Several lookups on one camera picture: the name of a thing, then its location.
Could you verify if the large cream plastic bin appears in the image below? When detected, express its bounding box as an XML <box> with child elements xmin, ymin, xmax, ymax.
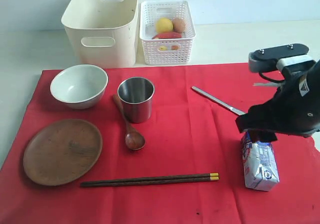
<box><xmin>61</xmin><ymin>0</ymin><xmax>139</xmax><ymax>68</ymax></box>

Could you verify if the red tablecloth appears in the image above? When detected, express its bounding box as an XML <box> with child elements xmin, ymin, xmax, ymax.
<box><xmin>0</xmin><ymin>64</ymin><xmax>320</xmax><ymax>223</ymax></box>

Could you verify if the wooden spoon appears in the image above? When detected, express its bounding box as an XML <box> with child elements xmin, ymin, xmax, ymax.
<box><xmin>112</xmin><ymin>94</ymin><xmax>146</xmax><ymax>150</ymax></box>

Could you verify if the stainless steel cup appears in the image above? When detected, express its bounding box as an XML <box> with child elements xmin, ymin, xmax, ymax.
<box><xmin>117</xmin><ymin>77</ymin><xmax>155</xmax><ymax>123</ymax></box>

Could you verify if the white ceramic bowl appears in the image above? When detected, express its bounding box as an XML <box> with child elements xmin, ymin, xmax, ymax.
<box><xmin>49</xmin><ymin>64</ymin><xmax>109</xmax><ymax>110</ymax></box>

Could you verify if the brown egg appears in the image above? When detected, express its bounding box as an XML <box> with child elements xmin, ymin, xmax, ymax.
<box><xmin>172</xmin><ymin>18</ymin><xmax>186</xmax><ymax>33</ymax></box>

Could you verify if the blue white milk carton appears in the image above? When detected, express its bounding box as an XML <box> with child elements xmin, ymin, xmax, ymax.
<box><xmin>241</xmin><ymin>132</ymin><xmax>280</xmax><ymax>191</ymax></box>

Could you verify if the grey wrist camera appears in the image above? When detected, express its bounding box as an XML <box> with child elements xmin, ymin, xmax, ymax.
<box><xmin>248</xmin><ymin>43</ymin><xmax>313</xmax><ymax>73</ymax></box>

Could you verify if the red sausage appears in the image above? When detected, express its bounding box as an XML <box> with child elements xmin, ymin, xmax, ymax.
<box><xmin>152</xmin><ymin>32</ymin><xmax>182</xmax><ymax>40</ymax></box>

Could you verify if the yellow cheese wedge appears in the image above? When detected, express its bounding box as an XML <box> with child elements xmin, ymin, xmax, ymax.
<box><xmin>159</xmin><ymin>46</ymin><xmax>167</xmax><ymax>51</ymax></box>

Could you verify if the white perforated plastic basket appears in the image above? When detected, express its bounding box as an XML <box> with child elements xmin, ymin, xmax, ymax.
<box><xmin>139</xmin><ymin>0</ymin><xmax>196</xmax><ymax>65</ymax></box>

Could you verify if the silver table knife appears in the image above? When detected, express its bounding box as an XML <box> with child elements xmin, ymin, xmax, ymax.
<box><xmin>191</xmin><ymin>86</ymin><xmax>245</xmax><ymax>116</ymax></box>

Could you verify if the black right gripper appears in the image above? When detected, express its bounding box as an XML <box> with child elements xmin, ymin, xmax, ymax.
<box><xmin>235</xmin><ymin>61</ymin><xmax>320</xmax><ymax>142</ymax></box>

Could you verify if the upper wooden chopstick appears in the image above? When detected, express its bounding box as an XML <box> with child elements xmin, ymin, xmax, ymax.
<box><xmin>82</xmin><ymin>173</ymin><xmax>219</xmax><ymax>184</ymax></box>

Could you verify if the round wooden plate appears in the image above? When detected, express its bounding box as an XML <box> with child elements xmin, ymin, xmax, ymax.
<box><xmin>22</xmin><ymin>119</ymin><xmax>103</xmax><ymax>186</ymax></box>

